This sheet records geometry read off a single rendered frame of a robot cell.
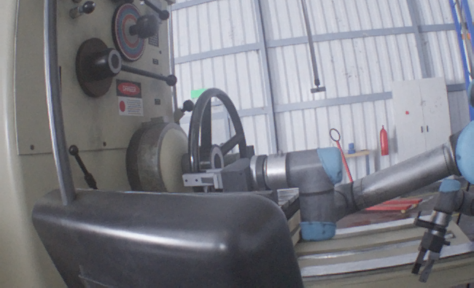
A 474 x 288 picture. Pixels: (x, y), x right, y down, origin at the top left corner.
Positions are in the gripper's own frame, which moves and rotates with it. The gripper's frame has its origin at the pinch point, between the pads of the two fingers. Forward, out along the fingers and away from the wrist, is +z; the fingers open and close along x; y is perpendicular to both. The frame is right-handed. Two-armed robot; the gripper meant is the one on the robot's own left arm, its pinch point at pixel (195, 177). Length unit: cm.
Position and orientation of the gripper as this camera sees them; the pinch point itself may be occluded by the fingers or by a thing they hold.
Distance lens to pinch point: 94.3
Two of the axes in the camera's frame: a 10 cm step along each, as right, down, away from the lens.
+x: -3.0, 1.0, -9.5
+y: -1.4, -9.9, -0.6
